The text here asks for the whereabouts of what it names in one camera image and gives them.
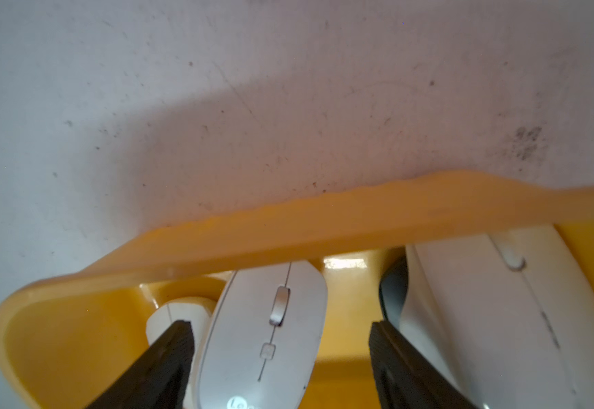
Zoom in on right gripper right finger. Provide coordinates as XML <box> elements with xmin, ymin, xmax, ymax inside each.
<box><xmin>368</xmin><ymin>320</ymin><xmax>474</xmax><ymax>409</ymax></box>

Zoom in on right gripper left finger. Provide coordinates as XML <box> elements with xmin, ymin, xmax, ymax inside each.
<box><xmin>88</xmin><ymin>320</ymin><xmax>195</xmax><ymax>408</ymax></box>

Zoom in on small white mouse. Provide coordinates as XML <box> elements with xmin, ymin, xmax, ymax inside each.
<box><xmin>145</xmin><ymin>297</ymin><xmax>216</xmax><ymax>408</ymax></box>

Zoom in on yellow storage box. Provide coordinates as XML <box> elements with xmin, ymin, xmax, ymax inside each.
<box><xmin>0</xmin><ymin>170</ymin><xmax>594</xmax><ymax>408</ymax></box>

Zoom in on white mouse with logo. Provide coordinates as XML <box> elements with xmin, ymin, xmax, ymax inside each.
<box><xmin>193</xmin><ymin>261</ymin><xmax>328</xmax><ymax>408</ymax></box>

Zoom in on white black mouse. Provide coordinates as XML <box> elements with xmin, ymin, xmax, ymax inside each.
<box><xmin>379</xmin><ymin>225</ymin><xmax>594</xmax><ymax>408</ymax></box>

